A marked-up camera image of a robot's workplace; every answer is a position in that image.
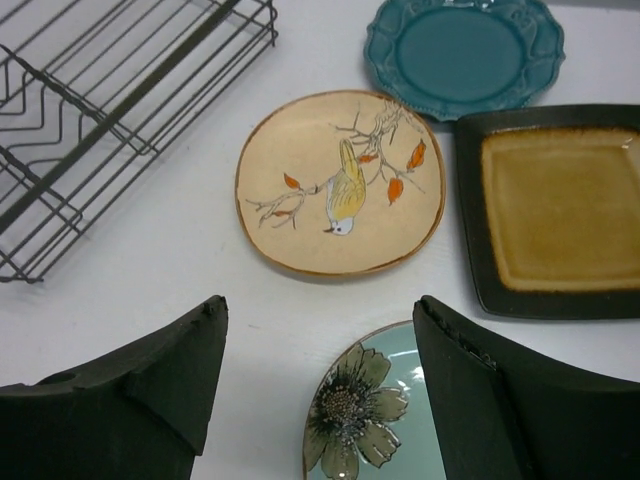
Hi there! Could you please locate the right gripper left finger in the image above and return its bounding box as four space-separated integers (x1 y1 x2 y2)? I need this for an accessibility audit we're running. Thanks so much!
1 295 228 479

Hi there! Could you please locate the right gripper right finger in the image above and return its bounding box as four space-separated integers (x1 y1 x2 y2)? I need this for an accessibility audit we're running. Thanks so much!
413 296 639 480

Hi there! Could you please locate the light blue flower plate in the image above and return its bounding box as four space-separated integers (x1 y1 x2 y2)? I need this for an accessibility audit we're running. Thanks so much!
302 321 446 480

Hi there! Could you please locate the black square amber plate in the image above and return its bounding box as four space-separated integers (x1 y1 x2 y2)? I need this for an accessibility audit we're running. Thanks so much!
454 104 639 320

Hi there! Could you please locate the tan bird plate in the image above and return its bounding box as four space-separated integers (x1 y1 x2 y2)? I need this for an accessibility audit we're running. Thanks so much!
235 90 446 277

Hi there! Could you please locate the teal scalloped plate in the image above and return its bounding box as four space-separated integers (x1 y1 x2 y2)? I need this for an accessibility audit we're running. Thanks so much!
363 1 566 122

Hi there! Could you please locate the black wire dish rack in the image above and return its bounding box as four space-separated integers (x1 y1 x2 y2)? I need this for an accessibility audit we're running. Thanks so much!
1 0 278 284

